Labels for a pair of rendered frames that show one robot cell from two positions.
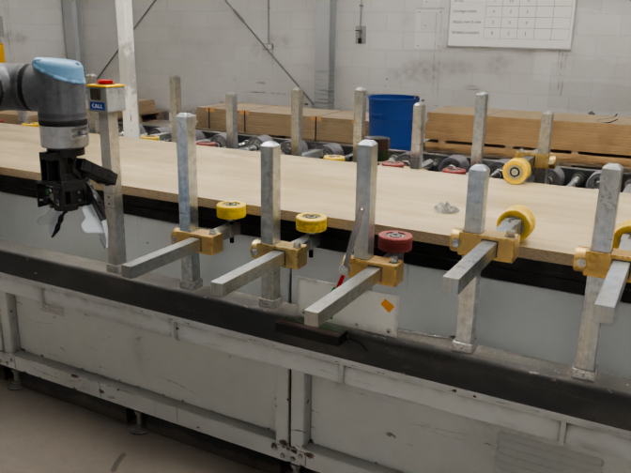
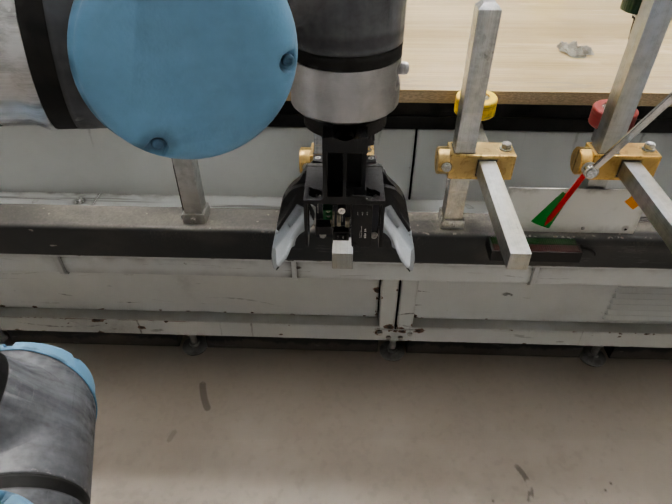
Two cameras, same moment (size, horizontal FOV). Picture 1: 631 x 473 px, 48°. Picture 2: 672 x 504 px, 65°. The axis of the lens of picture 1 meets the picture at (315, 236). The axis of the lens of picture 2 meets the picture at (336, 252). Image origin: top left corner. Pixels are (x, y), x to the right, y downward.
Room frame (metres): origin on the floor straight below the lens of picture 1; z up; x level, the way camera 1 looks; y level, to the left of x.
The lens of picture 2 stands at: (0.99, 0.68, 1.33)
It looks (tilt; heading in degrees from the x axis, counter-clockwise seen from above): 40 degrees down; 334
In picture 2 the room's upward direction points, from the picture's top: straight up
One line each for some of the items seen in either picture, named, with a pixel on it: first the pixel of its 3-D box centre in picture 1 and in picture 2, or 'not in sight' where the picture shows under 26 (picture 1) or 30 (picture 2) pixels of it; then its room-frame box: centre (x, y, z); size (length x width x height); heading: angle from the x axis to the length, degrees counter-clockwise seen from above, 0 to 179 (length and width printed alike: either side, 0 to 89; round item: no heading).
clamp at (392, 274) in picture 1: (372, 268); (612, 160); (1.52, -0.13, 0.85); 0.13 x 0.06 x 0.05; 62
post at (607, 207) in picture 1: (596, 284); not in sight; (1.30, -0.55, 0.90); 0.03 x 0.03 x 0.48; 62
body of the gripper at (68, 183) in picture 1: (65, 178); (344, 172); (1.36, 0.50, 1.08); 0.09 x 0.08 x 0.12; 153
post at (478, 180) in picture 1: (470, 276); not in sight; (1.41, -0.33, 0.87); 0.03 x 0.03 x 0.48; 62
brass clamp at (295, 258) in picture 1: (278, 252); (473, 160); (1.64, 0.09, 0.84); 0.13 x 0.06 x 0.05; 62
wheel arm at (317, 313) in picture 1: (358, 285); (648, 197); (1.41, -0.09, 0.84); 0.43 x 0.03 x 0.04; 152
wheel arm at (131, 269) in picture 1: (186, 248); (345, 180); (1.69, 0.32, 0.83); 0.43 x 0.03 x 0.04; 152
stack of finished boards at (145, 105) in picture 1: (77, 111); not in sight; (9.64, 3.26, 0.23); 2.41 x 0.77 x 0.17; 155
